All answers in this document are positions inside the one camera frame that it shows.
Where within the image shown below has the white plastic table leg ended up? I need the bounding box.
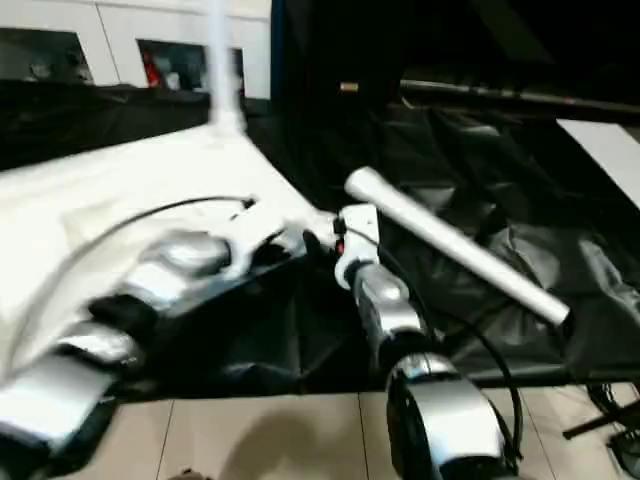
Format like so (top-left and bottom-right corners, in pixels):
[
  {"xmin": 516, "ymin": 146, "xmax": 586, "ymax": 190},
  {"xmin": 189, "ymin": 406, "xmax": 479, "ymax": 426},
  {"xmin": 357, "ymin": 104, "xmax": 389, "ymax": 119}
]
[
  {"xmin": 207, "ymin": 0, "xmax": 247, "ymax": 135},
  {"xmin": 342, "ymin": 166, "xmax": 572, "ymax": 327}
]

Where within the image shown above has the white table frame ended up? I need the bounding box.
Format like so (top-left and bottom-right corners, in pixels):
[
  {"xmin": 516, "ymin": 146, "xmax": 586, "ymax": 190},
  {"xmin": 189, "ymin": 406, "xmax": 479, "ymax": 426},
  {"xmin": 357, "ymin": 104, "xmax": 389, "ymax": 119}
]
[{"xmin": 0, "ymin": 123, "xmax": 337, "ymax": 384}]

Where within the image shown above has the black work mat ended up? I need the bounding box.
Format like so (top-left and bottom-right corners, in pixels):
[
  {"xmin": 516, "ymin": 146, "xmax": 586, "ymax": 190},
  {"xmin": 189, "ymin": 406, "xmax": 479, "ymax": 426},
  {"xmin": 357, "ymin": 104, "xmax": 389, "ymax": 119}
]
[{"xmin": 0, "ymin": 77, "xmax": 640, "ymax": 401}]

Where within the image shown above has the dark metal rod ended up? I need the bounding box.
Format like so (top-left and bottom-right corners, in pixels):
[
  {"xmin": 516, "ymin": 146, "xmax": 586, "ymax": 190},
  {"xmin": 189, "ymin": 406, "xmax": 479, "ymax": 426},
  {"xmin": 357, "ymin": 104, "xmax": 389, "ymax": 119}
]
[{"xmin": 398, "ymin": 78, "xmax": 640, "ymax": 120}]

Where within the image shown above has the white glass-door cabinet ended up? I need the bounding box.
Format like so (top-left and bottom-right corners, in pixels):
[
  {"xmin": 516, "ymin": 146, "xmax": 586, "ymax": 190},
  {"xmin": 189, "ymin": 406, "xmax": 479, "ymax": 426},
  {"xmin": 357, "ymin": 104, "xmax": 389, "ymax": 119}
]
[{"xmin": 0, "ymin": 0, "xmax": 275, "ymax": 100}]

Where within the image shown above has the white flat board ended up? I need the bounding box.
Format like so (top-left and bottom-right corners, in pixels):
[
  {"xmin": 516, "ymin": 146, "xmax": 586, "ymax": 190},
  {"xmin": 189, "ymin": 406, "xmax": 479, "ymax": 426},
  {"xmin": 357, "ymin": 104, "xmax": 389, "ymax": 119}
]
[{"xmin": 554, "ymin": 117, "xmax": 640, "ymax": 210}]

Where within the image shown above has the black metal stand leg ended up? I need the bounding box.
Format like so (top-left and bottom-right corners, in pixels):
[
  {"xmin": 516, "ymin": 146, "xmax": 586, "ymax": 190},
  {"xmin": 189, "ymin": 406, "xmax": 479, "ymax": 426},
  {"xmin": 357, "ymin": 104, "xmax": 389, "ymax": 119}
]
[{"xmin": 561, "ymin": 406, "xmax": 640, "ymax": 442}]

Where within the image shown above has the black caster wheel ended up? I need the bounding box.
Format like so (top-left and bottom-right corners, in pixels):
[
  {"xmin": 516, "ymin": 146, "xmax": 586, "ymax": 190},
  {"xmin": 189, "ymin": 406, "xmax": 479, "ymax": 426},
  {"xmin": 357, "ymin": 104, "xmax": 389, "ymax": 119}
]
[{"xmin": 606, "ymin": 431, "xmax": 640, "ymax": 480}]

